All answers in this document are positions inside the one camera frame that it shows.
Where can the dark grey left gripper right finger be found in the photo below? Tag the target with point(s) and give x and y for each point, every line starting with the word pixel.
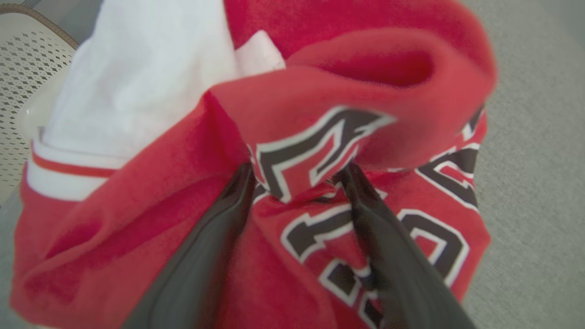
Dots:
pixel 402 283

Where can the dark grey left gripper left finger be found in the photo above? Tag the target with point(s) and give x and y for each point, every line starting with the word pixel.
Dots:
pixel 196 274

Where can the white perforated laundry basket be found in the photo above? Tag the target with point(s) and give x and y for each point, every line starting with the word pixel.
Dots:
pixel 27 68

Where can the red jersey with white sleeves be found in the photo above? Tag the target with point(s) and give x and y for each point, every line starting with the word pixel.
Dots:
pixel 160 205

